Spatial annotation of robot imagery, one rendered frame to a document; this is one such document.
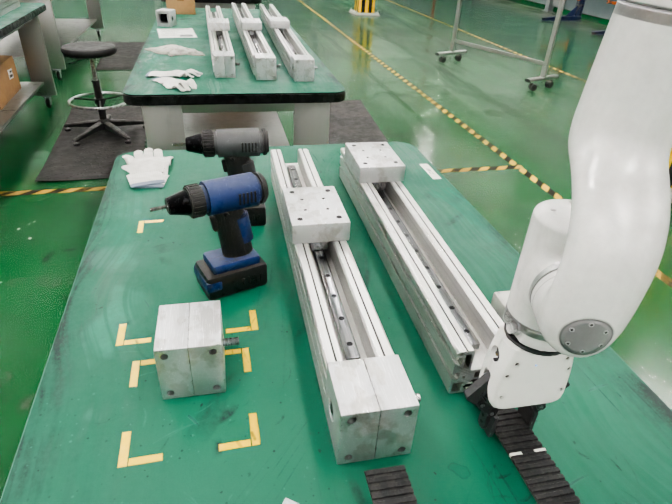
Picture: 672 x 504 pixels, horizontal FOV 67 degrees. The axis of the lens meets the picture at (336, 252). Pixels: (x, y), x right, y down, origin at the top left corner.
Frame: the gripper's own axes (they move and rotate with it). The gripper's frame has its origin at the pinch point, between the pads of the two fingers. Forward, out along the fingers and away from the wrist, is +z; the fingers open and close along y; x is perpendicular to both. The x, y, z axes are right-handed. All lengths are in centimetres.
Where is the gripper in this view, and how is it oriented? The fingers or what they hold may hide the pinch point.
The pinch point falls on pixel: (507, 417)
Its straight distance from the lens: 76.8
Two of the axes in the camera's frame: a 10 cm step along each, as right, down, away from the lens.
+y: 9.8, -0.7, 1.9
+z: -0.5, 8.4, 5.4
